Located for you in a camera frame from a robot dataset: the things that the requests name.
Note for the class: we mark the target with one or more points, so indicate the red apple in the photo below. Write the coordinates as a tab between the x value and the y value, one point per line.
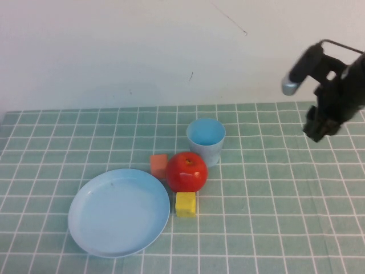
185	175

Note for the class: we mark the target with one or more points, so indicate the yellow foam cube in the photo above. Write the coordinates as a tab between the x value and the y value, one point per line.
185	204

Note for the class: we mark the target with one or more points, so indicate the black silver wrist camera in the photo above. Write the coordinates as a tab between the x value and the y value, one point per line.
302	68

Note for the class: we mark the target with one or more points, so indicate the green white checked tablecloth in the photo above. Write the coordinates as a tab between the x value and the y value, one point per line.
285	199

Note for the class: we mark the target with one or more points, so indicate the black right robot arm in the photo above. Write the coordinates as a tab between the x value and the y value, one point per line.
362	61

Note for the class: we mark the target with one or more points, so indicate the light blue plastic plate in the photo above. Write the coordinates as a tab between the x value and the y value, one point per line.
119	214

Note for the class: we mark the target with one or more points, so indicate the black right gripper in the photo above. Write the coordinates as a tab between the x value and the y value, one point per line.
346	97

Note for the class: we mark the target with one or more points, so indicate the orange foam cube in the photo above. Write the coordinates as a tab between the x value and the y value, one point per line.
157	165

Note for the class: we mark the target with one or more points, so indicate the light blue plastic cup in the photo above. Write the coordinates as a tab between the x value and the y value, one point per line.
211	155

